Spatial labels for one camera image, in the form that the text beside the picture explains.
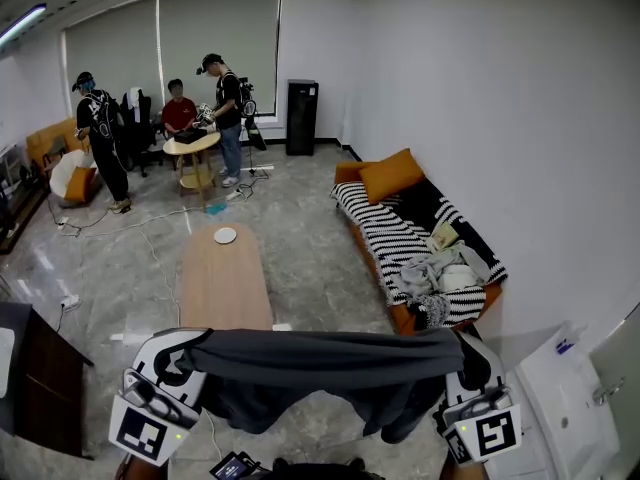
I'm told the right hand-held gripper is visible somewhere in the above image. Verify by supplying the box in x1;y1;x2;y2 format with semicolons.
433;330;523;468

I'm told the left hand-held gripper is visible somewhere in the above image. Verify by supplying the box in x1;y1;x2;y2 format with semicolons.
108;327;214;468

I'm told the grey garment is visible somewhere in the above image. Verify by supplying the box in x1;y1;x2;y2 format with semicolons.
174;326;469;444

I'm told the striped black white sofa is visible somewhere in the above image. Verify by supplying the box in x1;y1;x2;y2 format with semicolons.
330;160;509;337

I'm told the person's right forearm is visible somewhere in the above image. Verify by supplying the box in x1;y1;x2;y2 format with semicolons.
438;452;489;480

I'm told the person's left forearm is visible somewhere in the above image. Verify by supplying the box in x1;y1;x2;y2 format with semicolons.
115;452;151;480

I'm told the speckled black white garment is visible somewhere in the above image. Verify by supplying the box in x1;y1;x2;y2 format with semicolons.
407;292;451;330

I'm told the oval wooden coffee table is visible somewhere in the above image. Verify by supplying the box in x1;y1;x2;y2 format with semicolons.
179;222;275;332

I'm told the black screen device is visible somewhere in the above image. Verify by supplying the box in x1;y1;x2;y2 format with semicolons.
209;450;261;480

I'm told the light grey clothes pile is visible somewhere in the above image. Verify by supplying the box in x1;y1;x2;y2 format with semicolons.
397;242;489;302

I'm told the dark wooden cabinet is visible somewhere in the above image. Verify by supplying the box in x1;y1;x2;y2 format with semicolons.
0;301;95;459

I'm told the pale illustrated book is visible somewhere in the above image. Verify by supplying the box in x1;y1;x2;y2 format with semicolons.
430;221;460;252

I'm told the frosted glass door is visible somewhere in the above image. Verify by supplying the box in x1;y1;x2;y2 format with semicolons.
589;302;640;480

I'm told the small orange cushion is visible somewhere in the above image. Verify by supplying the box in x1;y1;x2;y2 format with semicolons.
63;166;97;203

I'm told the dark low shelf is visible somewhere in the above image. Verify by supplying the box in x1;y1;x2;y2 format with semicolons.
0;142;51;255

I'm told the large orange cushion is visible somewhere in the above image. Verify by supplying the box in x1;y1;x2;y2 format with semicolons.
357;147;426;204

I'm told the round wooden side table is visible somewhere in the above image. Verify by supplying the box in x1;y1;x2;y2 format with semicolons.
162;130;222;213

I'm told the white shell chair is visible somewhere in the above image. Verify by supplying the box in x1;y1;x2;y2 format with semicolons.
48;148;101;207

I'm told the black box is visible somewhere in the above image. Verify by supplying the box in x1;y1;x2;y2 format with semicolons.
173;126;207;145

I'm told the black office chair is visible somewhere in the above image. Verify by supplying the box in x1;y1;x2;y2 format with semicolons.
119;87;164;178

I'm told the black oval bag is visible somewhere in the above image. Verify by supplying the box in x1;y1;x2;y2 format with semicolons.
243;116;268;152

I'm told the orange armchair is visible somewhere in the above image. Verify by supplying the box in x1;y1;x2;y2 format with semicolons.
25;117;91;172

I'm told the tall black cabinet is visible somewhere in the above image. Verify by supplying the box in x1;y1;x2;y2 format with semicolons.
285;78;320;157

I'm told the grey window blind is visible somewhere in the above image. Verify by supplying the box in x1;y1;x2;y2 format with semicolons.
157;0;284;117
62;0;161;119

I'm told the ceiling strip light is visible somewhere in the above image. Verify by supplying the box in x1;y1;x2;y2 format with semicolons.
0;2;47;47

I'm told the metal door handle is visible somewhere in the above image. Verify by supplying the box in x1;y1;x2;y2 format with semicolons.
592;377;626;407

